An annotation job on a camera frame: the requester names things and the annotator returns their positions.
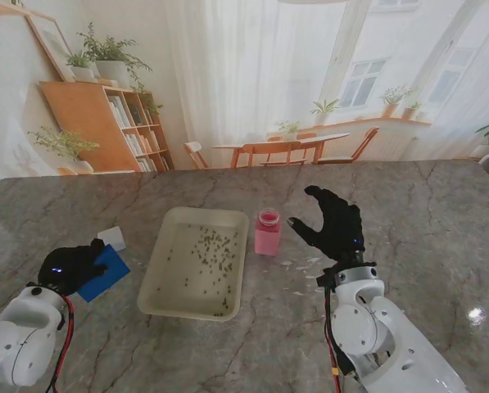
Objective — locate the large plant white pot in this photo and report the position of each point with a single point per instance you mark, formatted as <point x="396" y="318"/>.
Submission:
<point x="111" y="69"/>

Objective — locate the cream baking tray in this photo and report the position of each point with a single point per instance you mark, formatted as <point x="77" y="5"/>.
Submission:
<point x="186" y="299"/>

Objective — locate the leaning wooden picture frame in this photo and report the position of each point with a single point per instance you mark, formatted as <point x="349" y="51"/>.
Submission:
<point x="49" y="45"/>

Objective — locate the scattered green beans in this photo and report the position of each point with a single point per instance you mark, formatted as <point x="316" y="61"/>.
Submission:
<point x="211" y="247"/>

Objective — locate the white square jar lid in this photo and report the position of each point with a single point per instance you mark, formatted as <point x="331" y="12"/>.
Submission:
<point x="112" y="237"/>

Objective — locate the square pink jar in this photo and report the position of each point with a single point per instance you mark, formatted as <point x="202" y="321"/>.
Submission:
<point x="266" y="241"/>

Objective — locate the wooden chair with backrest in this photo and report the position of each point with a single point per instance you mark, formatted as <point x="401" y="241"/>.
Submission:
<point x="281" y="153"/>

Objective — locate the trailing ivy plant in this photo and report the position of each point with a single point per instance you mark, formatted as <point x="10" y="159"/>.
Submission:
<point x="148" y="100"/>

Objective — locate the wooden bookshelf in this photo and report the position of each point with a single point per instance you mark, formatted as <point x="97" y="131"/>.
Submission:
<point x="84" y="123"/>

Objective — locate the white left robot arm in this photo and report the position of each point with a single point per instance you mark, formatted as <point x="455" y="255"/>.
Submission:
<point x="19" y="335"/>

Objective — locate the wooden dining table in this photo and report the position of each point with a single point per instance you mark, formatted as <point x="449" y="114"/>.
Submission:
<point x="281" y="141"/>

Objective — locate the small plant terracotta pot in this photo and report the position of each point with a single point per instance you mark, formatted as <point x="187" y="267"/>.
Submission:
<point x="410" y="112"/>

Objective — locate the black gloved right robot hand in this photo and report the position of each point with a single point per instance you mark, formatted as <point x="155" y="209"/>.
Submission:
<point x="342" y="229"/>

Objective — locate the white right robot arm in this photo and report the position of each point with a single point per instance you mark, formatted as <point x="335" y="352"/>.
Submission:
<point x="371" y="340"/>

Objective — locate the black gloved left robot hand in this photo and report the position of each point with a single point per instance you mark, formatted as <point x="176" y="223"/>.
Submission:
<point x="70" y="266"/>

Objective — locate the bushy plant terracotta pot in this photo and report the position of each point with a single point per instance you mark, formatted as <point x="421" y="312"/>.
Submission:
<point x="391" y="107"/>

